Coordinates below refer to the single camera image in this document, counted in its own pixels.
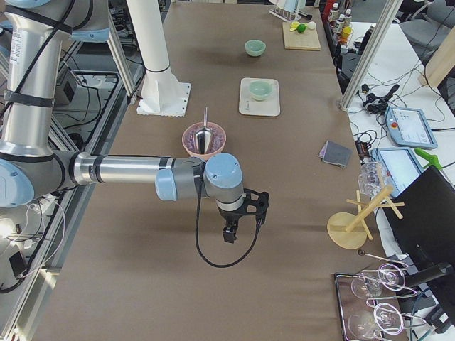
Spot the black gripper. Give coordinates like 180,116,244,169
218,207,245,244

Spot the green bowl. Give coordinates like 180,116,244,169
245,39,267,57
248,80,273,101

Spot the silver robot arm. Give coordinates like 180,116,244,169
1,1,246,243

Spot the pink bowl with ice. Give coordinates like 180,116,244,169
181,121,227,160

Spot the metal scoop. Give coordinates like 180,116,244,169
193,107,213,154

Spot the wooden cup stand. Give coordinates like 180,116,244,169
327,180,405,249

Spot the grey folded cloth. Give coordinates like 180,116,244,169
318,141,352,168

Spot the cream white serving tray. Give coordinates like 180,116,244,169
239,77,280,117

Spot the green bowl on tray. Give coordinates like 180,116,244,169
248,80,273,101

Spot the clear glass cup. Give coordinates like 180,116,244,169
358,162,387,197

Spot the metal glass rack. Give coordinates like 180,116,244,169
334,249,436,340

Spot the wine glass upper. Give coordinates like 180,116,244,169
351,263,405,298

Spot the wine glass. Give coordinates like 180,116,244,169
351,263,405,298
348,303,404,340

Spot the wine glass lower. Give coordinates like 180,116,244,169
348,303,404,340

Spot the blue teach pendant lower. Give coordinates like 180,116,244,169
370,147,424,197

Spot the blue teach pendant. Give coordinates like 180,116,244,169
385,107,438,150
370,147,424,197

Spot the black monitor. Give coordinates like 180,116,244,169
386,166,454,301

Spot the blue teach pendant upper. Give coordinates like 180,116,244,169
385,107,438,150

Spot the wooden cutting board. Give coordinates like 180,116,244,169
282,22,321,50

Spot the green lime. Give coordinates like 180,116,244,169
296,23,307,33

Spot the lemon slice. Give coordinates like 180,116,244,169
289,21,300,31

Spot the white garlic bulb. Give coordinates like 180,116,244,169
307,21,316,30

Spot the white dish rack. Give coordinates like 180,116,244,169
269,0,312,22

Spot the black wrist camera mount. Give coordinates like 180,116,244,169
243,188,269,226

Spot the black camera cable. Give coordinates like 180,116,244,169
194,173,264,268

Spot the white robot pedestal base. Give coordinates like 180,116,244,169
127,0,191,117

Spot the aluminium frame post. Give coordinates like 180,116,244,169
339,0,402,112

